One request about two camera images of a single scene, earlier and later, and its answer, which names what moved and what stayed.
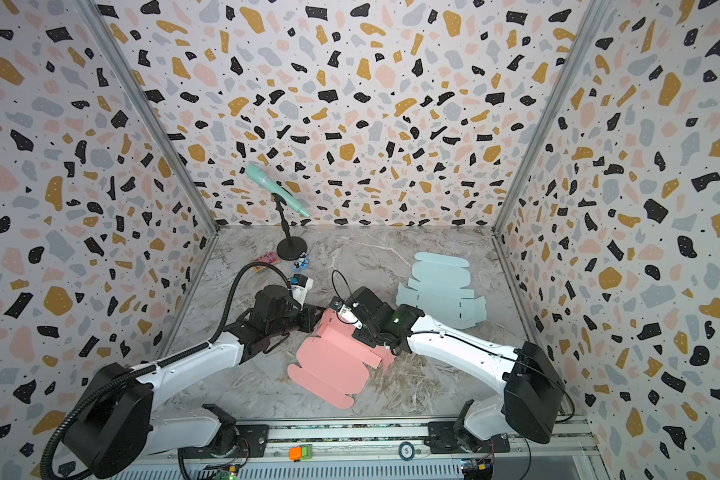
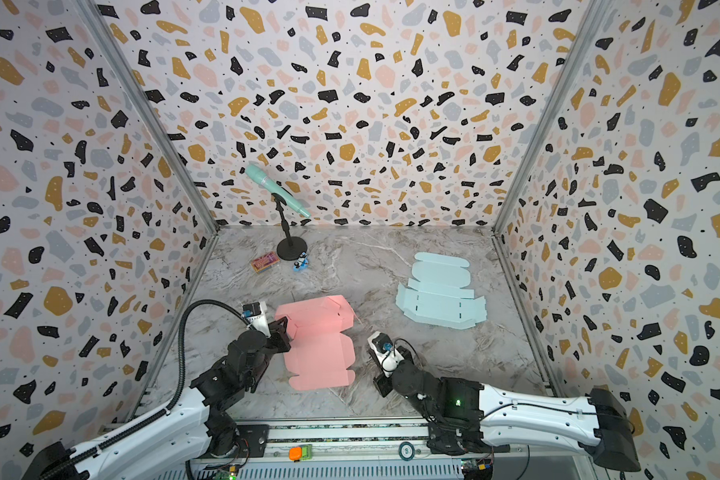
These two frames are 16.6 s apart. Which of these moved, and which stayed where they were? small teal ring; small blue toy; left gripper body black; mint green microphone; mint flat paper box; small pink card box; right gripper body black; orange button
Moved: left gripper body black; right gripper body black
Stayed: small blue toy; small teal ring; small pink card box; orange button; mint flat paper box; mint green microphone
